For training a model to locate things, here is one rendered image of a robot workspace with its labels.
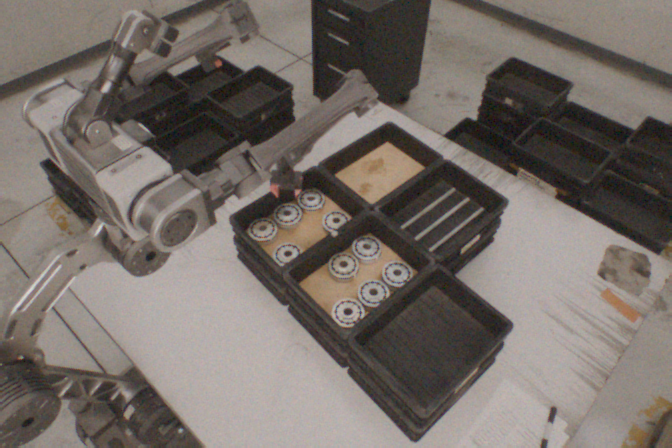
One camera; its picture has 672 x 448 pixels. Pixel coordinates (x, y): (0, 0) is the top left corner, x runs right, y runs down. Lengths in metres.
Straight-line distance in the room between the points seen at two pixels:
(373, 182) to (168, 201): 1.10
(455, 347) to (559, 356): 0.39
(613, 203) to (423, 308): 1.48
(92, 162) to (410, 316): 1.03
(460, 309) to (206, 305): 0.86
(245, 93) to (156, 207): 2.04
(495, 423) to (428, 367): 0.27
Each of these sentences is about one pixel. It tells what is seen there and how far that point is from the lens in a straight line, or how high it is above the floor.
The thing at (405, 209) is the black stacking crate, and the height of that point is 0.83.
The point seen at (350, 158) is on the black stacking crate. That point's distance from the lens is 2.12.
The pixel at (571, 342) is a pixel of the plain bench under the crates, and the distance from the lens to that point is 1.99.
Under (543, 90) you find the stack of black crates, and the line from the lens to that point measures 3.37.
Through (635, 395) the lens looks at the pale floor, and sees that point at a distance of 2.85.
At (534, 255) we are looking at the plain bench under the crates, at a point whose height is 0.70.
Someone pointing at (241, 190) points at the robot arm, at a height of 1.43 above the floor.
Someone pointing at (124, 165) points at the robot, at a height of 1.53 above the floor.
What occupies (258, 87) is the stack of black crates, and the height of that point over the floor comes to 0.49.
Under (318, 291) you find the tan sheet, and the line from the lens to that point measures 1.76.
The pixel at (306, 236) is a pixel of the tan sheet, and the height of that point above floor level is 0.83.
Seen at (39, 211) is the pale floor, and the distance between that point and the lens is 3.48.
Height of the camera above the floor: 2.31
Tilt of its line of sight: 47 degrees down
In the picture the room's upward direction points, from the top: 1 degrees clockwise
